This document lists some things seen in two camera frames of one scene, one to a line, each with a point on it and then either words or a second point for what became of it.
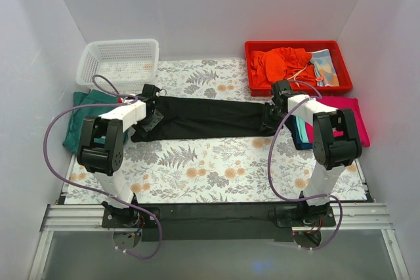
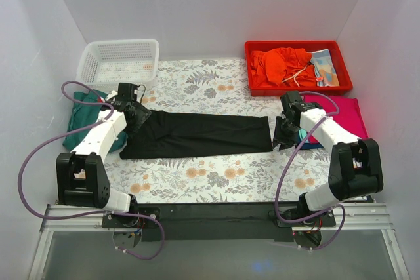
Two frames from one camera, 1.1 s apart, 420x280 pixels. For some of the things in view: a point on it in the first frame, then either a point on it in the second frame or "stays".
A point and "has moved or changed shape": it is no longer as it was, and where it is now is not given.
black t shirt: x=189 y=119 has moved or changed shape
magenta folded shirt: x=348 y=103 stays
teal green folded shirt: x=73 y=136 stays
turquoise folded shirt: x=302 y=128 stays
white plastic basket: x=128 y=64 stays
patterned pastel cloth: x=324 y=67 stays
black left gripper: x=152 y=120 -> x=138 y=117
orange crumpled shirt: x=282 y=63 stays
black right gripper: x=271 y=120 -> x=283 y=130
